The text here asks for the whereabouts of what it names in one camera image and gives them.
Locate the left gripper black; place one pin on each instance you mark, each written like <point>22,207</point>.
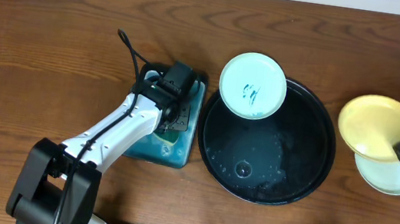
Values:
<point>182,116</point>

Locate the green yellow sponge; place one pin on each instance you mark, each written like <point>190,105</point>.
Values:
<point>169,137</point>

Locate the light blue plate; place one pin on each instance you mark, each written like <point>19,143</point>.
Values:
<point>384,177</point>
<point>253,86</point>

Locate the yellow plate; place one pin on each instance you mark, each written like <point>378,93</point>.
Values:
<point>370,126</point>

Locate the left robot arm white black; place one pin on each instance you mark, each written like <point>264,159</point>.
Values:
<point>58,183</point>

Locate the rectangular tray with soapy water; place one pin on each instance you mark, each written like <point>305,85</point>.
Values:
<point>151,149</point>

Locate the round black tray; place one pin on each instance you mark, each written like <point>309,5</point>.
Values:
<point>275,161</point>

